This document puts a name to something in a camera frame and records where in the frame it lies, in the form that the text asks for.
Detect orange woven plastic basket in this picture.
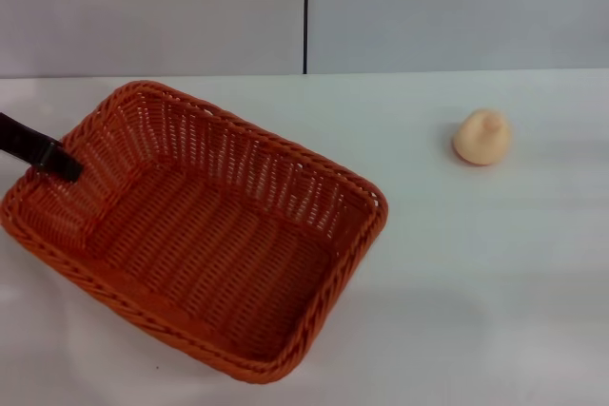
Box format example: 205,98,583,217
0,80,389,386

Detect pale peach fruit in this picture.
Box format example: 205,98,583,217
452,107,514,167

